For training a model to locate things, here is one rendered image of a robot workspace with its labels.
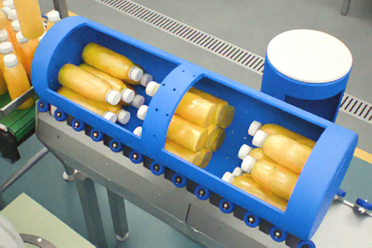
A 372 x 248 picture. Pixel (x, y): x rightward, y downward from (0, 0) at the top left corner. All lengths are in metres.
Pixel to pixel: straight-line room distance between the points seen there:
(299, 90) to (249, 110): 0.27
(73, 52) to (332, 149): 0.85
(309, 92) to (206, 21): 2.10
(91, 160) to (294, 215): 0.70
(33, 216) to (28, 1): 0.62
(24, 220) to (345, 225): 0.81
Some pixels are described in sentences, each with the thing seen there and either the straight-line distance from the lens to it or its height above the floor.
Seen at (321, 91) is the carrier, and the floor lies 0.99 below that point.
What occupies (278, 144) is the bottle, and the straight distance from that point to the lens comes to 1.17.
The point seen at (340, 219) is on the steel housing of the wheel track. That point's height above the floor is 0.93.
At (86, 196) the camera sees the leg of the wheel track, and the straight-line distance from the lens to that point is 1.89.
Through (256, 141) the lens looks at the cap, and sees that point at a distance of 1.20.
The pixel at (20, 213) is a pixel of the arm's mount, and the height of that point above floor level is 1.07.
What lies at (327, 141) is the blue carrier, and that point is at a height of 1.23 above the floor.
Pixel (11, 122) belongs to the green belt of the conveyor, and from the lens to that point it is 1.68.
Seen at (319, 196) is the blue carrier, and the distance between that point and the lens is 1.09.
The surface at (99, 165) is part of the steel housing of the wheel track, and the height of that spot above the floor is 0.86.
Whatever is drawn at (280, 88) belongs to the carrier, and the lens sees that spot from 1.63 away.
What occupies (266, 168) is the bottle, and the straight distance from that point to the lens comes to 1.18.
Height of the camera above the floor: 2.04
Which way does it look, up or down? 45 degrees down
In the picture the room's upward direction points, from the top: straight up
